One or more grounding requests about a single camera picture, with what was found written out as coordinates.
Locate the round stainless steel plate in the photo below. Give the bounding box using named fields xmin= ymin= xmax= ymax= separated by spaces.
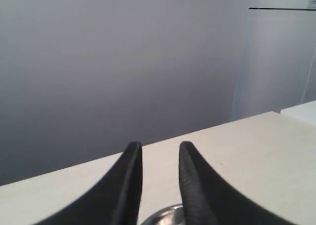
xmin=141 ymin=204 xmax=185 ymax=225

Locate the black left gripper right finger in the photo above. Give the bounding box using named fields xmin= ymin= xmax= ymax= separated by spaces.
xmin=179 ymin=141 xmax=289 ymax=225

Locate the white side table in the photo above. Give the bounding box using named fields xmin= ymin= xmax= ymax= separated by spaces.
xmin=280 ymin=101 xmax=316 ymax=125

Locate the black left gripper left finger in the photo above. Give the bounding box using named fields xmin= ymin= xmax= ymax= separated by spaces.
xmin=39 ymin=142 xmax=143 ymax=225

